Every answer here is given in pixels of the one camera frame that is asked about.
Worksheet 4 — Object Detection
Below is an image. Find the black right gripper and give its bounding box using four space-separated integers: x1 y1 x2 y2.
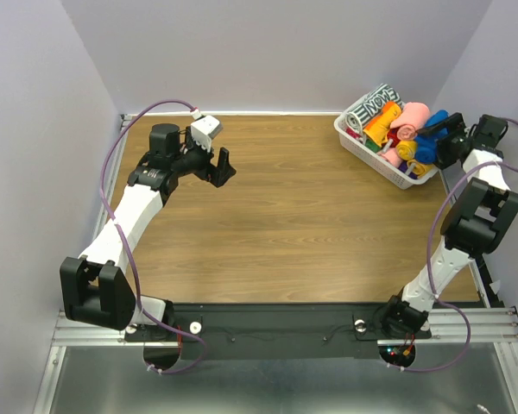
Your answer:
415 112 472 170

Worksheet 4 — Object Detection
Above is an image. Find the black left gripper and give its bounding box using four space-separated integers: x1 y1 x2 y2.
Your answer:
172 126 236 188

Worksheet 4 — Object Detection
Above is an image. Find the blue towel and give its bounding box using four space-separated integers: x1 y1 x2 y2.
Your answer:
414 110 449 165

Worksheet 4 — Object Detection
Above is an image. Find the pink towel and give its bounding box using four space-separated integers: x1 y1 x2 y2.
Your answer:
390 102 431 141
378 147 403 168

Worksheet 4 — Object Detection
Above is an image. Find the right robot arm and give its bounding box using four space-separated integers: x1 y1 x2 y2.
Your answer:
380 113 518 337

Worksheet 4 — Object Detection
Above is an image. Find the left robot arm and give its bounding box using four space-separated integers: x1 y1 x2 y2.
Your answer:
60 116 236 340

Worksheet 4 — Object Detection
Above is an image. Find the orange rolled towel purple spot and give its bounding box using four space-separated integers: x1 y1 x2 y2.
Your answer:
407 160 433 178

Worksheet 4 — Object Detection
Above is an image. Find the pink rolled towel in basket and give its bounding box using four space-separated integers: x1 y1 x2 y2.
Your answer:
378 147 403 168

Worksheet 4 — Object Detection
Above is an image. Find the white plastic basket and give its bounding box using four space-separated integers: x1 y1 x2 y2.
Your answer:
333 94 439 190

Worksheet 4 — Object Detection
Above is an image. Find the green rolled towel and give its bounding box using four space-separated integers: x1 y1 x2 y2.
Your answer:
365 139 381 153

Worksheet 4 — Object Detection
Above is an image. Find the black white striped towel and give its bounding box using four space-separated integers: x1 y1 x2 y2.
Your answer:
345 83 403 132

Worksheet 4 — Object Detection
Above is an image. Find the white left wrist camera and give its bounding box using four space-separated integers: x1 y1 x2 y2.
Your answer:
190 116 223 153

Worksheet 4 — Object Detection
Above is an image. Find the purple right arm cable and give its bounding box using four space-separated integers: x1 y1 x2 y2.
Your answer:
386 118 518 373

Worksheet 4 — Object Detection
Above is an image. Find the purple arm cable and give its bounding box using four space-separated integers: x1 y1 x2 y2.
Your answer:
386 118 518 373
101 99 208 375

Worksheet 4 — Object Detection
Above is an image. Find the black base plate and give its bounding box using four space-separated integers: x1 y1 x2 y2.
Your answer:
71 304 433 363

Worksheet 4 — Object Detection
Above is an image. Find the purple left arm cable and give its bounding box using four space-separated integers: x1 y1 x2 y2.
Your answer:
101 99 208 375

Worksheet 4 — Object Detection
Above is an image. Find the aluminium frame rail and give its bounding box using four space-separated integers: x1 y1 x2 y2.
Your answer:
51 306 518 346

